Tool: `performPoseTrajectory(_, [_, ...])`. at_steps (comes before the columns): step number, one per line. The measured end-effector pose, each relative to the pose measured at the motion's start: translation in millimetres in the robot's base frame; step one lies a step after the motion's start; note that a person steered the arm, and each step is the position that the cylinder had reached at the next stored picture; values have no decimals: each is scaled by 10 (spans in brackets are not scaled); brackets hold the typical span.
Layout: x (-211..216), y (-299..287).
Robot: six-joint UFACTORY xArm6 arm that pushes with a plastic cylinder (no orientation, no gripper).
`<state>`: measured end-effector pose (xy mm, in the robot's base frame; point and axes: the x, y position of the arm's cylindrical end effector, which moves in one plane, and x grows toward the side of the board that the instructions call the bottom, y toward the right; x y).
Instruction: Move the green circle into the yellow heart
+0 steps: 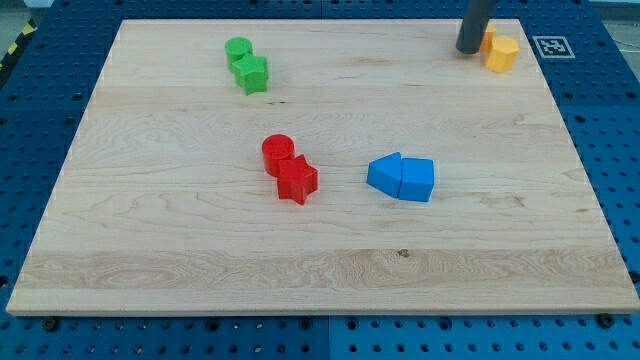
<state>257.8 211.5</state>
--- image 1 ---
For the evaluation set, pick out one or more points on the yellow heart block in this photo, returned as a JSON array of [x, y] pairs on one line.
[[486, 42]]

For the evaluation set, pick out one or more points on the red star block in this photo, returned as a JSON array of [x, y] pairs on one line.
[[297, 179]]

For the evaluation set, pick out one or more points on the red cylinder block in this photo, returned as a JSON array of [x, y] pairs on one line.
[[276, 148]]

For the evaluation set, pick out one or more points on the blue pentagon block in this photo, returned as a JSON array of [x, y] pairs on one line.
[[384, 174]]

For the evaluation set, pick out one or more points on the wooden board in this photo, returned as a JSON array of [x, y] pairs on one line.
[[164, 208]]

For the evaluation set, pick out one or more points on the blue cube block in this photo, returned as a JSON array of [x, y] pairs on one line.
[[417, 179]]

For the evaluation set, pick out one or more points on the green star block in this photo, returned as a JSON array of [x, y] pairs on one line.
[[251, 73]]

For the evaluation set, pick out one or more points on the green cylinder block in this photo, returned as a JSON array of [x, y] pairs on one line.
[[236, 48]]

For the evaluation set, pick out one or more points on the yellow hexagon block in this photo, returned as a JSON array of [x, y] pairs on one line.
[[502, 54]]

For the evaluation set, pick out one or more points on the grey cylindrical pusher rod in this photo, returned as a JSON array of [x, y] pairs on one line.
[[474, 24]]

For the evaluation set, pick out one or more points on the white fiducial marker tag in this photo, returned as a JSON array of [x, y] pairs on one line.
[[553, 47]]

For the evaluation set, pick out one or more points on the yellow black hazard tape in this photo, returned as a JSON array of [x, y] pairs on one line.
[[17, 48]]

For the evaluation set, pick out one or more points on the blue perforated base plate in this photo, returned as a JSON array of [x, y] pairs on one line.
[[41, 107]]

